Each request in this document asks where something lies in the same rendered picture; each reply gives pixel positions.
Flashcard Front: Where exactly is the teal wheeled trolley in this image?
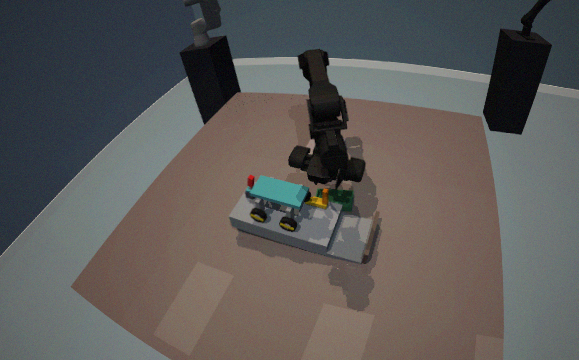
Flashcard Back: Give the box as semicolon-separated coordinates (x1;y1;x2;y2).
245;175;311;231

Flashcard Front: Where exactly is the red-headed pin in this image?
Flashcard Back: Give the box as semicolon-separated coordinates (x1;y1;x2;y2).
247;175;254;190

